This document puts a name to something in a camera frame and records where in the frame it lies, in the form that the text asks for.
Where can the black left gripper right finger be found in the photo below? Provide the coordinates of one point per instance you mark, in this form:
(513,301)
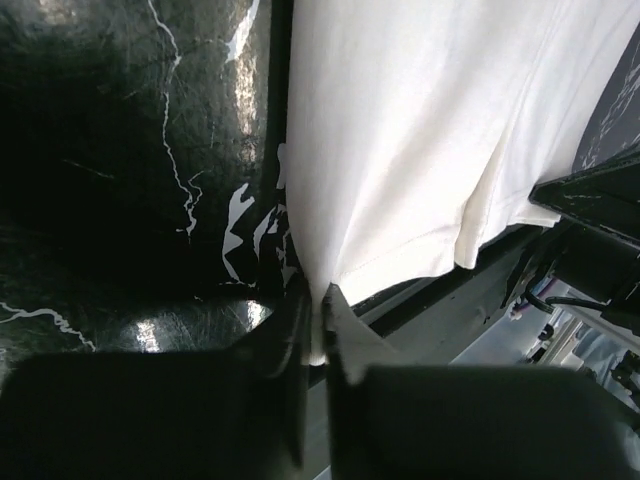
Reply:
(355,353)

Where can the black marbled table mat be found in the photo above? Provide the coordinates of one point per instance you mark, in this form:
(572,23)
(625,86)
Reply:
(143,198)

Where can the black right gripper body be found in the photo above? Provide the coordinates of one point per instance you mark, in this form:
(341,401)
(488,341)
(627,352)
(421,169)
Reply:
(595,246)

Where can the white Coca-Cola t-shirt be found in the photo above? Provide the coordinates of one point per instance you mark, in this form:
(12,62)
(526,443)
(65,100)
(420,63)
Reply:
(416,130)

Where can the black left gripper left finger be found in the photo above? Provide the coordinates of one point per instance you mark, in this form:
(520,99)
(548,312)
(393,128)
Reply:
(269,347)

